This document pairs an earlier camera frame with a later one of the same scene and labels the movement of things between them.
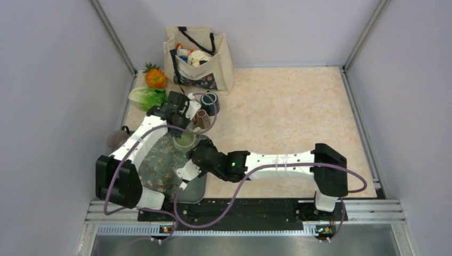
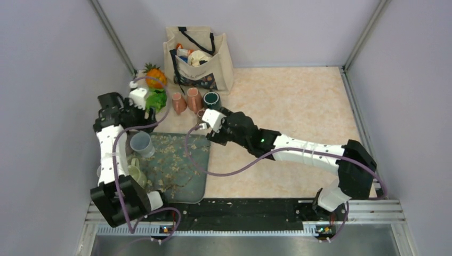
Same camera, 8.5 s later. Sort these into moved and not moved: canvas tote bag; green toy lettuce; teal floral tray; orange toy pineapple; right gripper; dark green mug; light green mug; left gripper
Moved: light green mug; left gripper; right gripper
Not moved: dark green mug; teal floral tray; orange toy pineapple; canvas tote bag; green toy lettuce
